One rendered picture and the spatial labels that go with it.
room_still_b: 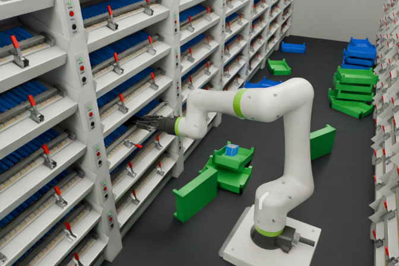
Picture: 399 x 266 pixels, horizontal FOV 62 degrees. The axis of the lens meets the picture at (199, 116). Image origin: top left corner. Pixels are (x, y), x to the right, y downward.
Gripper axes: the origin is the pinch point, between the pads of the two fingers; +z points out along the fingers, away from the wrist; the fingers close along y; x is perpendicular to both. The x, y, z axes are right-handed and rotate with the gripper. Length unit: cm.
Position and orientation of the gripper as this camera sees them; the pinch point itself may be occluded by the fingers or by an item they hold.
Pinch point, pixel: (134, 120)
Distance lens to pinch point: 171.5
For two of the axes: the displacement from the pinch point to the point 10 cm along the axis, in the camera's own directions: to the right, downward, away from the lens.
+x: 1.2, 8.8, 4.6
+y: -4.2, 4.6, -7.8
